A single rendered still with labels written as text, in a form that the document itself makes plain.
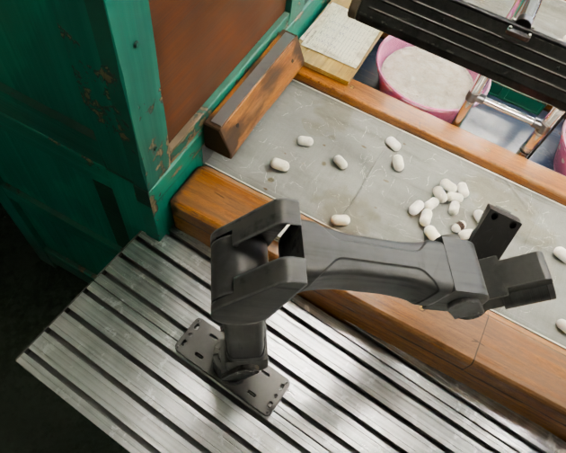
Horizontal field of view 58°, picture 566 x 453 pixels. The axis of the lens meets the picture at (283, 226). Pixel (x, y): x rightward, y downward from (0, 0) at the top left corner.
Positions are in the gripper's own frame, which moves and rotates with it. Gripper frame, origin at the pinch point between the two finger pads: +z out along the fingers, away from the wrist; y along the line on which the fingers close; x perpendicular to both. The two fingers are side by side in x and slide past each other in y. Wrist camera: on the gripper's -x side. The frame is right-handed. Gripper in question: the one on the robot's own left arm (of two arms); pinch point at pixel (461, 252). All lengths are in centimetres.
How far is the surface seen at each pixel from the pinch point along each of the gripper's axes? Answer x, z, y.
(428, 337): 14.7, -2.8, -2.0
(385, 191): 0.4, 17.7, 15.2
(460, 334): 12.5, -0.5, -6.6
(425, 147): -9.2, 29.2, 12.2
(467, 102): -20.7, 29.4, 8.9
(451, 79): -24, 48, 14
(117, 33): -13, -31, 49
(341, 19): -26, 43, 43
